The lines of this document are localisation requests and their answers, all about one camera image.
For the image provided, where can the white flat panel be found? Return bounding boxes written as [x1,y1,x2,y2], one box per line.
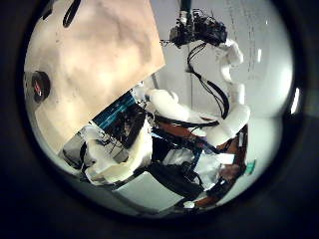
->
[116,170,183,212]

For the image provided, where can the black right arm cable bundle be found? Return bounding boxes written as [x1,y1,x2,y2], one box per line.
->
[153,43,230,128]

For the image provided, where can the seated person in white shirt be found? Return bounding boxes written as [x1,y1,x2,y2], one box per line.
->
[148,132,248,208]

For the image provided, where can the blue lit equipment rack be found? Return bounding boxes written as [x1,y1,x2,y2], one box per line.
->
[92,92,139,132]

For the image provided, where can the brown wooden desk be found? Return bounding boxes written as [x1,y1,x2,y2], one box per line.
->
[154,116,213,143]

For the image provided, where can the green exit sign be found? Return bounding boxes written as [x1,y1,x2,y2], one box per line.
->
[244,158,257,176]

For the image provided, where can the black elongated object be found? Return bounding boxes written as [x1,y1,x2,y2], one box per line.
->
[62,0,83,29]

